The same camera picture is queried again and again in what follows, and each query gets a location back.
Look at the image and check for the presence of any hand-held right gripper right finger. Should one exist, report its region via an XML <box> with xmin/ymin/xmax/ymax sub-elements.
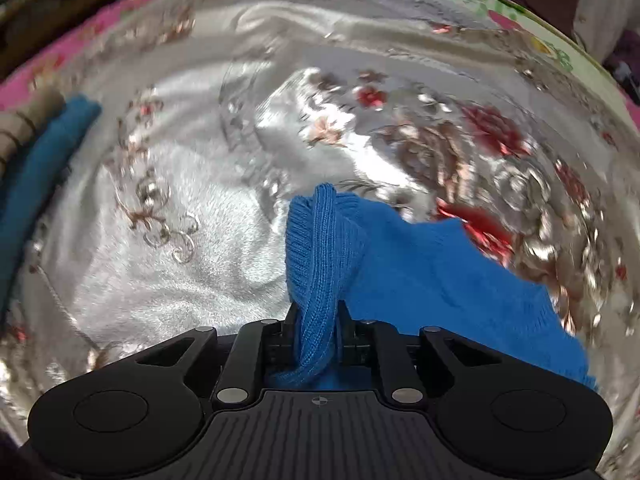
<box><xmin>336</xmin><ymin>300</ymin><xmax>502</xmax><ymax>407</ymax></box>

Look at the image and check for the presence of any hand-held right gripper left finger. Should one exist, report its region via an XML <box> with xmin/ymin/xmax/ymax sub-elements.
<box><xmin>134</xmin><ymin>317</ymin><xmax>302</xmax><ymax>407</ymax></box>

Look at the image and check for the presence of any blue knit sweater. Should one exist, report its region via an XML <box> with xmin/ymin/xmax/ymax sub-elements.
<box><xmin>264</xmin><ymin>183</ymin><xmax>599</xmax><ymax>394</ymax></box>

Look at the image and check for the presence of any silver floral bedspread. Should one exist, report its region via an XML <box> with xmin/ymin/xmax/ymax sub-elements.
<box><xmin>0</xmin><ymin>0</ymin><xmax>640</xmax><ymax>480</ymax></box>

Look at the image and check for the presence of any teal folded garment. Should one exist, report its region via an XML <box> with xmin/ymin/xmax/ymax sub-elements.
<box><xmin>0</xmin><ymin>94</ymin><xmax>103</xmax><ymax>328</ymax></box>

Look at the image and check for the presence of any beige striped garment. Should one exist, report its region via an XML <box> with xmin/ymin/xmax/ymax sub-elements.
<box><xmin>0</xmin><ymin>86</ymin><xmax>67</xmax><ymax>177</ymax></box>

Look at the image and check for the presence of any pink floral bed sheet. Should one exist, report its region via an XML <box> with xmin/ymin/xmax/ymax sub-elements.
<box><xmin>0</xmin><ymin>0</ymin><xmax>640</xmax><ymax>133</ymax></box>

